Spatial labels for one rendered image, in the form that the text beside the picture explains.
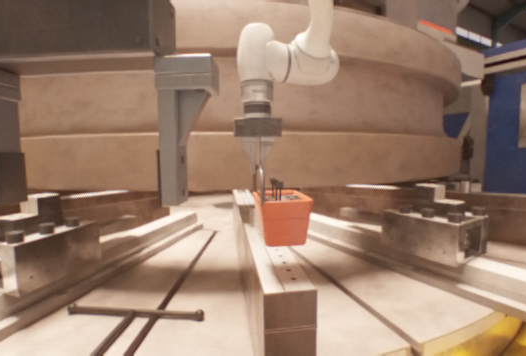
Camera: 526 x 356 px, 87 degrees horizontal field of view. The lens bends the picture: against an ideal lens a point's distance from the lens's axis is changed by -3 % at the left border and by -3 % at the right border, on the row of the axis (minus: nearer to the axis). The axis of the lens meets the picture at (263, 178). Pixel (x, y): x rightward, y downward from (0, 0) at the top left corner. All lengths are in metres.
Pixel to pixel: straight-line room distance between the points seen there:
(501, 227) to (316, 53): 2.38
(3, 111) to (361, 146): 1.48
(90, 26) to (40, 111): 1.89
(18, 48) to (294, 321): 0.74
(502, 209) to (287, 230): 2.32
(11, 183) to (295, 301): 0.65
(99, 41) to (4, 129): 0.11
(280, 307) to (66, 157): 1.30
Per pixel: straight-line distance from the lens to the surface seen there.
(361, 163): 1.60
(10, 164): 0.29
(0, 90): 0.29
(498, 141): 6.03
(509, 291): 1.76
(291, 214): 0.74
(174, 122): 0.21
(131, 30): 0.22
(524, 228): 2.93
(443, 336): 1.46
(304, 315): 0.81
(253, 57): 0.79
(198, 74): 0.20
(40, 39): 0.25
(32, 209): 1.72
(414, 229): 1.79
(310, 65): 0.83
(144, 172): 1.46
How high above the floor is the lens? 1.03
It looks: 5 degrees down
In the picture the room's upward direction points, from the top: 1 degrees counter-clockwise
